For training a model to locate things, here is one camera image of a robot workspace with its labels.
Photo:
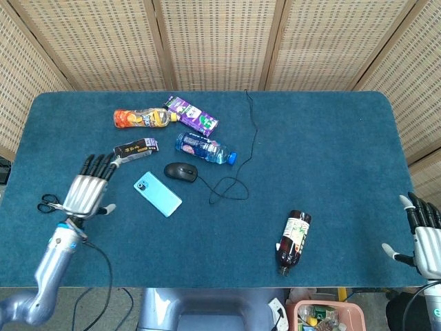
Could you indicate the orange juice bottle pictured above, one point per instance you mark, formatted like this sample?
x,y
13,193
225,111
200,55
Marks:
x,y
143,118

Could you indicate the blue capped water bottle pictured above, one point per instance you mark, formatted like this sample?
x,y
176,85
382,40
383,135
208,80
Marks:
x,y
203,148

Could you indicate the black computer mouse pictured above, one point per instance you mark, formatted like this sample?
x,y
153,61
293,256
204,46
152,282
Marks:
x,y
180,171

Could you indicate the white power strip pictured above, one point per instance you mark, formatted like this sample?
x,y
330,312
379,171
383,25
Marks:
x,y
278,312

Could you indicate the woven bamboo folding screen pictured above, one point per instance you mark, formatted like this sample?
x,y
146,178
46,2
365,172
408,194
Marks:
x,y
220,45

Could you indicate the dark brown drink bottle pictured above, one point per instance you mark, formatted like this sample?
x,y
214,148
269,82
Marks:
x,y
293,241

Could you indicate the smartphone with blue back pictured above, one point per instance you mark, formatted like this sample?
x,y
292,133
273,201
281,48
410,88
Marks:
x,y
158,194

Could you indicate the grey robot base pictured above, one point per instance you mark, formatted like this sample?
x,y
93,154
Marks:
x,y
206,308

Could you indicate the purple drink carton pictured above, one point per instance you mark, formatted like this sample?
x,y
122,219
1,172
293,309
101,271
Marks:
x,y
191,116

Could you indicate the blue table mat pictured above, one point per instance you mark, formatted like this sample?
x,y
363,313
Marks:
x,y
220,227

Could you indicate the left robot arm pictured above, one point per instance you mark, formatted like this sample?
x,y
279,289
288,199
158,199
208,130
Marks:
x,y
51,269

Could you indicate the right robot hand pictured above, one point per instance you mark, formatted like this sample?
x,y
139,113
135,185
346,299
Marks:
x,y
425,241

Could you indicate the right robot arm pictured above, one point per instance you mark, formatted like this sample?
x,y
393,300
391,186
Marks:
x,y
433,307

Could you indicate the black and purple snack packet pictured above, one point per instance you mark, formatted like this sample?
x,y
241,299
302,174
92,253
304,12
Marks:
x,y
136,149

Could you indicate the pink plastic basket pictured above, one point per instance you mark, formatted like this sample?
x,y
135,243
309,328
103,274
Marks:
x,y
325,315

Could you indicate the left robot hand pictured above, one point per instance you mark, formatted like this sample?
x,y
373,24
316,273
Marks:
x,y
87,193

